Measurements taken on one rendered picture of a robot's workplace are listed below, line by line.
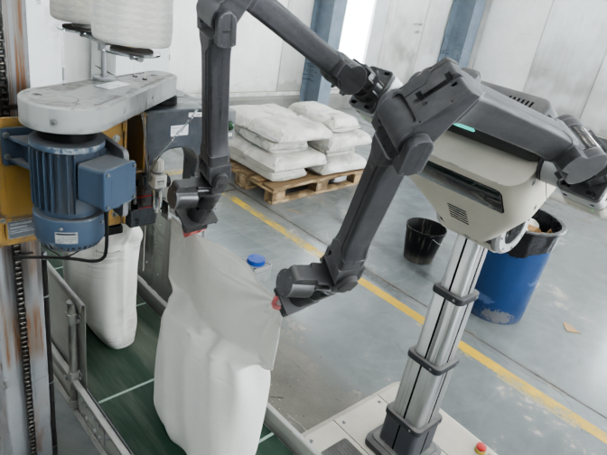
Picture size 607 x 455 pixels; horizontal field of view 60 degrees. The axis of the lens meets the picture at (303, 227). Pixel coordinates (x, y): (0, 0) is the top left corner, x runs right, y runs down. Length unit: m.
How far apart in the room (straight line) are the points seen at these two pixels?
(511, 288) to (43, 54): 3.46
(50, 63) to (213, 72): 3.17
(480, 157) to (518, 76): 8.36
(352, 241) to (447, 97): 0.33
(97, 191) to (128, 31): 0.33
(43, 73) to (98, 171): 3.17
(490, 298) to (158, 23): 2.67
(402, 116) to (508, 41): 9.00
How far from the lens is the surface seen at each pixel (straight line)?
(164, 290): 2.41
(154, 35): 1.19
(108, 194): 1.15
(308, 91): 7.53
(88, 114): 1.14
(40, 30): 4.23
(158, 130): 1.48
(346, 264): 0.99
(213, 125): 1.23
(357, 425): 2.10
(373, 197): 0.85
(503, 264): 3.28
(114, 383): 1.97
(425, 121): 0.73
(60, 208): 1.22
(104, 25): 1.19
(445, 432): 2.21
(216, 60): 1.16
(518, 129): 0.89
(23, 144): 1.30
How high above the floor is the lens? 1.72
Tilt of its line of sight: 25 degrees down
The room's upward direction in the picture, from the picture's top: 10 degrees clockwise
